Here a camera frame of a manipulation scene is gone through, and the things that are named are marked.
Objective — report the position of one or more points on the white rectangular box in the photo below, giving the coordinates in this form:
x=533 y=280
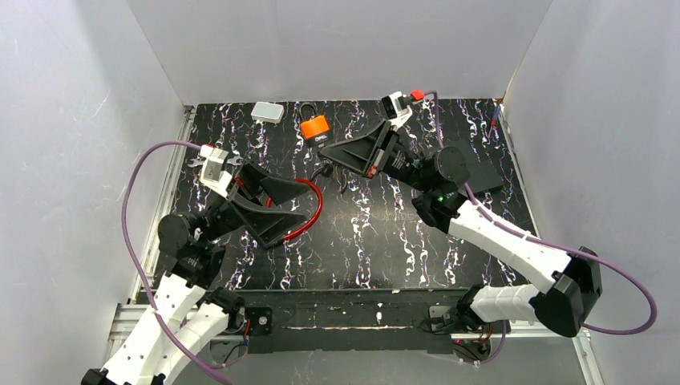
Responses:
x=266 y=112

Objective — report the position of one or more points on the silver open-end wrench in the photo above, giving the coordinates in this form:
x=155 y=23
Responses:
x=196 y=162

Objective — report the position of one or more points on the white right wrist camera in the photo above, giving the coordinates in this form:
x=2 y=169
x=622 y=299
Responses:
x=398 y=106

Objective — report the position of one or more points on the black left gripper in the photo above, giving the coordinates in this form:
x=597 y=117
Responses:
x=236 y=192

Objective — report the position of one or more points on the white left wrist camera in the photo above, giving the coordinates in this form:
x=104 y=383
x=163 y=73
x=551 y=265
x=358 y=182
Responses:
x=212 y=174

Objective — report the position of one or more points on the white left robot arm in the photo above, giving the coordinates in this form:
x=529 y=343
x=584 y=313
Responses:
x=185 y=313

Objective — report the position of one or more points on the red blue pen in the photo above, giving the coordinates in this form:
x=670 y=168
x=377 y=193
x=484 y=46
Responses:
x=495 y=128

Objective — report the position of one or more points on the black flat plate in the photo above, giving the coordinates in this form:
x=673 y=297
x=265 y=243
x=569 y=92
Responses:
x=484 y=177

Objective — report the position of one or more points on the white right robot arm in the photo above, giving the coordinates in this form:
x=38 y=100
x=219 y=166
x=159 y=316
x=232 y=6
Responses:
x=562 y=288

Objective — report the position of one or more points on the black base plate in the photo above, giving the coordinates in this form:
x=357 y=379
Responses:
x=354 y=320

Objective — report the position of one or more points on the grey handled pliers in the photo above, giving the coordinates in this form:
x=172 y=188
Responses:
x=345 y=184

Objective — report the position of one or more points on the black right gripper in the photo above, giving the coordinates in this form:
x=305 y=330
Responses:
x=381 y=152

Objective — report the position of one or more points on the red cable lock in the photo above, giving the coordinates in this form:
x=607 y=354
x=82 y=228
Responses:
x=309 y=204

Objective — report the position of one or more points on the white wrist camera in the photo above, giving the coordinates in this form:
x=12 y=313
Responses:
x=212 y=174
x=398 y=106

